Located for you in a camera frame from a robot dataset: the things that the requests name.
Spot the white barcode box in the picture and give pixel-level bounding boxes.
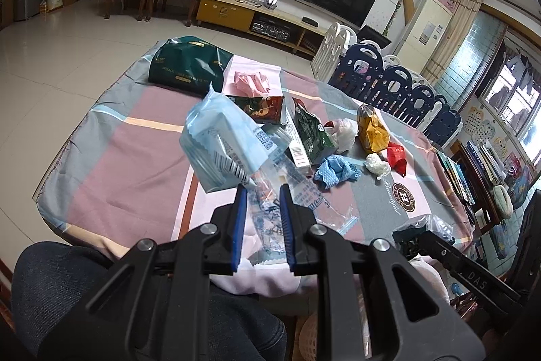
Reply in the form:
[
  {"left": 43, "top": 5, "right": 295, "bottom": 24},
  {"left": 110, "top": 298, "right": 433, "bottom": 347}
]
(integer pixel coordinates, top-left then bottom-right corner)
[{"left": 262, "top": 120, "right": 314, "bottom": 170}]

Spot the row of books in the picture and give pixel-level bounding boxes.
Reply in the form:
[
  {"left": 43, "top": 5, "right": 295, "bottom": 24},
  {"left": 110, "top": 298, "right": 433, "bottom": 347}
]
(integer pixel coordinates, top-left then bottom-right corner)
[{"left": 435, "top": 147, "right": 476, "bottom": 205}]

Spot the clear plastic bag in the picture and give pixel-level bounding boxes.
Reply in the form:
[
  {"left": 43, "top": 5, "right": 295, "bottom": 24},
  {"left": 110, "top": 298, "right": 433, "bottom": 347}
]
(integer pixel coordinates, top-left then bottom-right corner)
[{"left": 393, "top": 213, "right": 455, "bottom": 257}]

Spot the blue clear plastic wrapper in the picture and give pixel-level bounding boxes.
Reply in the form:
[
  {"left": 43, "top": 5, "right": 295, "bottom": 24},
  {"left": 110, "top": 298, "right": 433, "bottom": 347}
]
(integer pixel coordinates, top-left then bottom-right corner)
[{"left": 179, "top": 87, "right": 360, "bottom": 265}]

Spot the navy white play fence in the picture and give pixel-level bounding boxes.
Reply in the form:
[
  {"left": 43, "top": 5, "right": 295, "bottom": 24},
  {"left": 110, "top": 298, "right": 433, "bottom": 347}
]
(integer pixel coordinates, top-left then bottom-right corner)
[{"left": 313, "top": 22, "right": 464, "bottom": 146}]

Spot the small black screen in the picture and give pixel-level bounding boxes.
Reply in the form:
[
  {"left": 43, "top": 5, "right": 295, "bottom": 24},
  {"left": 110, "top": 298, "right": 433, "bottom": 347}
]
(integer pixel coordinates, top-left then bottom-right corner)
[{"left": 357, "top": 25, "right": 392, "bottom": 49}]

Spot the crumpled pink paper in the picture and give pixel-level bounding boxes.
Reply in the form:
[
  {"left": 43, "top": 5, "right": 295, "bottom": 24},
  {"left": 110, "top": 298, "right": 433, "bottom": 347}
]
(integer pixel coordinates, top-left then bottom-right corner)
[{"left": 234, "top": 70, "right": 274, "bottom": 96}]

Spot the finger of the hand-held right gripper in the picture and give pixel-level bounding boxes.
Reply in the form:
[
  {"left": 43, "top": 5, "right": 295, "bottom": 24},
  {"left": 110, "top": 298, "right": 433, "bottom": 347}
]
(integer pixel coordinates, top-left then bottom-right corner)
[{"left": 416, "top": 231, "right": 525, "bottom": 308}]

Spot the window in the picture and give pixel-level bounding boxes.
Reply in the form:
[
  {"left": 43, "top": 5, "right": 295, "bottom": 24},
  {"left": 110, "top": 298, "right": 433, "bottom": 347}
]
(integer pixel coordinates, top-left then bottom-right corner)
[{"left": 473, "top": 27, "right": 541, "bottom": 159}]

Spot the checked pink grey tablecloth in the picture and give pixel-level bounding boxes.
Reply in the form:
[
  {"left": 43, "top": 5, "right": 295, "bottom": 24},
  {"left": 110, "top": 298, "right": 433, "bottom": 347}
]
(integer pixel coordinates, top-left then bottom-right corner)
[{"left": 36, "top": 42, "right": 475, "bottom": 299}]

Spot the crumpled white tissue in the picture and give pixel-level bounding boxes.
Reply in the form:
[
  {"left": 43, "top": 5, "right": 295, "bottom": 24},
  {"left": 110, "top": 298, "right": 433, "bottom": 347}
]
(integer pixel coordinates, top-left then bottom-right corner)
[{"left": 364, "top": 153, "right": 392, "bottom": 179}]

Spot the dark wooden desk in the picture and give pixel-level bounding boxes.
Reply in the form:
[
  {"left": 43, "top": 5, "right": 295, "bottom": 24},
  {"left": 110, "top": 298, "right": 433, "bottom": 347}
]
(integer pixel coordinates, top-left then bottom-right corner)
[{"left": 450, "top": 139, "right": 534, "bottom": 227}]

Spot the yellow snack packet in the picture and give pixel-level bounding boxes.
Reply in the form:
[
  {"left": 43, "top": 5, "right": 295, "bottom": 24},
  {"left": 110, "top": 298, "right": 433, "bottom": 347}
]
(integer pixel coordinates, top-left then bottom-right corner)
[{"left": 357, "top": 104, "right": 392, "bottom": 155}]

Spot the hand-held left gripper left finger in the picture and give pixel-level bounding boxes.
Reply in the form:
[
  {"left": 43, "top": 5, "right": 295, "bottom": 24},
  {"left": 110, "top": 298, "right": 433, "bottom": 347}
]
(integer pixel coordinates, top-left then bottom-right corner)
[{"left": 40, "top": 184, "right": 250, "bottom": 361}]

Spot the blue cloth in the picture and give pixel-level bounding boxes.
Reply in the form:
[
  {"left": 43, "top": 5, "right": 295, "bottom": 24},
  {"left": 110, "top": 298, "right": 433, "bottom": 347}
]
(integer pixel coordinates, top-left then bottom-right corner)
[{"left": 313, "top": 156, "right": 362, "bottom": 191}]

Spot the person's leg in dark jeans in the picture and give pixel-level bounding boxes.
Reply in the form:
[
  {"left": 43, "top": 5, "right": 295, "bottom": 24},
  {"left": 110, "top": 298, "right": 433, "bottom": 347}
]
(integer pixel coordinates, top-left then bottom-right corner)
[{"left": 12, "top": 242, "right": 288, "bottom": 361}]

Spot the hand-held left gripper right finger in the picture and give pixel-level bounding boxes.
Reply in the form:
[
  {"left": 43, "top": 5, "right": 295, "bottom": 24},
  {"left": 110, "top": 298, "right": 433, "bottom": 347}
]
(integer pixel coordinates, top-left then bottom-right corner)
[{"left": 279, "top": 184, "right": 487, "bottom": 361}]

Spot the white lined waste bin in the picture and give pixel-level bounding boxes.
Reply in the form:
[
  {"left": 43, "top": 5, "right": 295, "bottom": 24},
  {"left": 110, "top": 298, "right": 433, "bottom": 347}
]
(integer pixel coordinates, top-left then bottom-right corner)
[{"left": 296, "top": 255, "right": 451, "bottom": 361}]

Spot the green snack packet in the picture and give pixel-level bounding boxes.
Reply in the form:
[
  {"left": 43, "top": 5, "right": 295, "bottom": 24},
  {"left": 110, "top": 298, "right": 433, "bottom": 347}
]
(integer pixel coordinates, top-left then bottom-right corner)
[{"left": 292, "top": 98, "right": 337, "bottom": 165}]

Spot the grey green cushion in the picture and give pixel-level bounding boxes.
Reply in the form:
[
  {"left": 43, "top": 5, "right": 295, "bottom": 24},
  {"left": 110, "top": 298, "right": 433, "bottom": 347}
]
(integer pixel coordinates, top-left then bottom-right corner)
[{"left": 492, "top": 183, "right": 515, "bottom": 219}]

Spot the children's wall chart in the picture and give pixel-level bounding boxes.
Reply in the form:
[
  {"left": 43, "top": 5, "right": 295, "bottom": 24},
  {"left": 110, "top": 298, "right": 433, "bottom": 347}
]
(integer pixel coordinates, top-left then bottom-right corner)
[{"left": 458, "top": 105, "right": 521, "bottom": 163}]

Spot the dark red snack packet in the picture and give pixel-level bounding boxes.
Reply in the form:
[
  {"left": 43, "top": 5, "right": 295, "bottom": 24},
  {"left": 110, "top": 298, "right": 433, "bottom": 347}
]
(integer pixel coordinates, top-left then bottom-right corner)
[{"left": 226, "top": 94, "right": 286, "bottom": 124}]

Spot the white standing air conditioner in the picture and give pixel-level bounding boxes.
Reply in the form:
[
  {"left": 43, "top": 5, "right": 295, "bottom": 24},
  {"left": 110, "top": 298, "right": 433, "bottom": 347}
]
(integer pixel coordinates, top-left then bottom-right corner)
[{"left": 395, "top": 0, "right": 453, "bottom": 76}]

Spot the white plastic bag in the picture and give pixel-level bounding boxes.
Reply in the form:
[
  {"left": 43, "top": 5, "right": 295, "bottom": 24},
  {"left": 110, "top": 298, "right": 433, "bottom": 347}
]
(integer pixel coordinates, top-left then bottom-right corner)
[{"left": 325, "top": 118, "right": 360, "bottom": 155}]

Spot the dark green paper bag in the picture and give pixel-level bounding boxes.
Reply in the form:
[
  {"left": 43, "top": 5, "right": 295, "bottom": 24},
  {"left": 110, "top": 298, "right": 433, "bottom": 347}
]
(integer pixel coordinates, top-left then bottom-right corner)
[{"left": 148, "top": 36, "right": 234, "bottom": 98}]

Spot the red wrapper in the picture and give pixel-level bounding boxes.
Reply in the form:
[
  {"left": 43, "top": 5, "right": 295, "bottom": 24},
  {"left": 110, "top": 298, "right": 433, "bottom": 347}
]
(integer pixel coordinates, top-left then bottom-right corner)
[{"left": 386, "top": 142, "right": 407, "bottom": 178}]

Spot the yellow wooden television cabinet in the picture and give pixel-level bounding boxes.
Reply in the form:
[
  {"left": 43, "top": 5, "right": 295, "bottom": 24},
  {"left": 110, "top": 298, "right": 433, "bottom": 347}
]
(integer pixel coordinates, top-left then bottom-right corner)
[{"left": 196, "top": 0, "right": 335, "bottom": 58}]

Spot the beige curtain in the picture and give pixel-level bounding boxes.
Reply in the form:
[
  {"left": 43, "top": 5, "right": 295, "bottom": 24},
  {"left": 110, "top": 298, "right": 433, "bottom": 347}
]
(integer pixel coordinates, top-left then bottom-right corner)
[{"left": 423, "top": 0, "right": 485, "bottom": 85}]

